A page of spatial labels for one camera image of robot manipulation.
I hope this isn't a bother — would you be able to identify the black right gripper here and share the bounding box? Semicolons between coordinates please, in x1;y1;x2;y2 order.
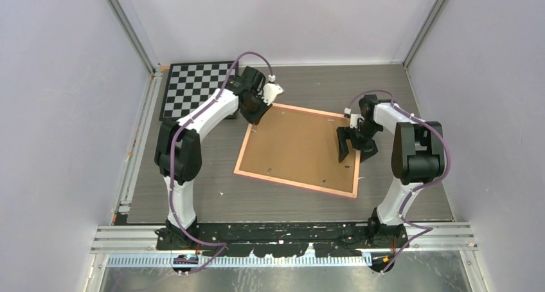
336;121;382;163

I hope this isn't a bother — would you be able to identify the pink photo frame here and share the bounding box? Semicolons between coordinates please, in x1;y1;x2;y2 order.
233;102;362;199

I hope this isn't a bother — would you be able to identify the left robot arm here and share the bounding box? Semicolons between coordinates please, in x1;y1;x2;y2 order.
154;67;284;250

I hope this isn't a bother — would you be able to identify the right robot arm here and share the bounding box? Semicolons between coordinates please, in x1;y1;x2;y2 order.
336;93;447;248

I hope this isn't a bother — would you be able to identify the black white checkerboard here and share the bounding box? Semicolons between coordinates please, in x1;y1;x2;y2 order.
159;60;233;121

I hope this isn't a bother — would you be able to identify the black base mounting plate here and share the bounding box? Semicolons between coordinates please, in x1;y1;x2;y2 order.
155;222;407;258

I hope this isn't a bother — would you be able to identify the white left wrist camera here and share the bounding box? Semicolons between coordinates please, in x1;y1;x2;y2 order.
262;75;285;105

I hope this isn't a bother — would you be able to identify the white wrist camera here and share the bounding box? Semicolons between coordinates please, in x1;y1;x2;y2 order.
262;75;285;105
343;107;364;129

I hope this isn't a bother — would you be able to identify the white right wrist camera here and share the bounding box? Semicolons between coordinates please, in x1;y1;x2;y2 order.
343;107;364;129

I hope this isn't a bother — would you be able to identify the aluminium front rail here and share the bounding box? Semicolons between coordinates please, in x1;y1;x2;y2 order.
91;222;478;254

